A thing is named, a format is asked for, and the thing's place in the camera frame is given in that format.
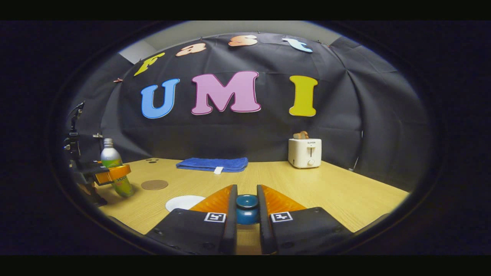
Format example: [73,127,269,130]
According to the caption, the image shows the teal teacup lid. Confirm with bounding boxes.
[235,194,260,225]

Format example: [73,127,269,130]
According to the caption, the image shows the black backdrop cloth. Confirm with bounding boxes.
[67,32,430,192]

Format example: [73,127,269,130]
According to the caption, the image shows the round brown coaster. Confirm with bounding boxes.
[141,179,169,191]

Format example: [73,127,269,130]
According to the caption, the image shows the silver green water bottle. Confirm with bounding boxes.
[101,138,135,198]

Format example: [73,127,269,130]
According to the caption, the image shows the teal teacup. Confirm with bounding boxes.
[165,195,206,212]

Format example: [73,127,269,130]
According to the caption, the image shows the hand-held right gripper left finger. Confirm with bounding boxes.
[146,184,238,255]

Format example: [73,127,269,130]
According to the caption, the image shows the folded blue towel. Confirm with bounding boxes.
[176,157,249,175]

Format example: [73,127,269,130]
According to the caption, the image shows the white power cable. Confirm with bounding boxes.
[352,130,364,171]

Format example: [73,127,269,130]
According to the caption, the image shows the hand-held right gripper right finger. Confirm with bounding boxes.
[256,184,353,255]

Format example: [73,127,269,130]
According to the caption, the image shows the white toaster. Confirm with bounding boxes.
[288,138,322,169]

